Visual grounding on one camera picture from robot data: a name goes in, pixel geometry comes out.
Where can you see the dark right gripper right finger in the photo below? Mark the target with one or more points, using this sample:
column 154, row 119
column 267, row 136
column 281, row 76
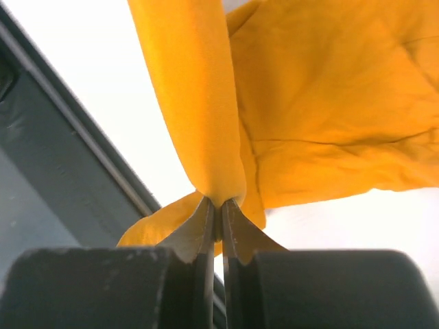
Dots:
column 268, row 286

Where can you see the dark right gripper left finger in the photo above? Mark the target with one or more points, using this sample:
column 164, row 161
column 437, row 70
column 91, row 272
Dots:
column 166, row 286

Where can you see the orange t shirt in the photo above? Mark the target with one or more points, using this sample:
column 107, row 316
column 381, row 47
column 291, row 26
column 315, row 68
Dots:
column 279, row 103

